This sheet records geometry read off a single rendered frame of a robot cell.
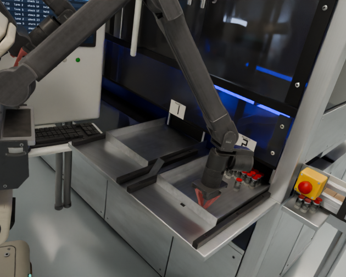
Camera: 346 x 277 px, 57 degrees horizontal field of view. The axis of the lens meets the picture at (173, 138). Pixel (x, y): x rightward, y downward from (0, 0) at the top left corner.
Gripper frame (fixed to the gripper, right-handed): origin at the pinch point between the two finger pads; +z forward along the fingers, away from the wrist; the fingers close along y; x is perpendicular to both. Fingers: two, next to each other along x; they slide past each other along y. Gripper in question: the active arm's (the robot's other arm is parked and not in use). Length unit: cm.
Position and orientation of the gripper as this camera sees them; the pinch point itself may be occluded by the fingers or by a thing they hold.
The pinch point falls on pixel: (202, 208)
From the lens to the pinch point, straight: 98.6
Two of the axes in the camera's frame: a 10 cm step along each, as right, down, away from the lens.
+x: -7.1, -4.2, 5.6
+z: -2.3, 9.0, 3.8
